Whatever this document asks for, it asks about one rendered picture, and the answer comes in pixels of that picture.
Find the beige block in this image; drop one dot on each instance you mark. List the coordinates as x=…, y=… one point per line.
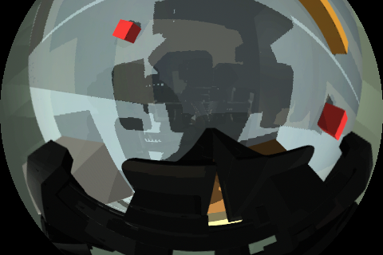
x=218, y=218

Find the orange long board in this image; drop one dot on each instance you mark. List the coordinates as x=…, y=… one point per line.
x=328, y=23

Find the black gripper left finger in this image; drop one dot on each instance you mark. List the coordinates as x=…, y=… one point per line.
x=194, y=174

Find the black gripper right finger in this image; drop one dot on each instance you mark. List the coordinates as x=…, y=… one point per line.
x=242, y=171

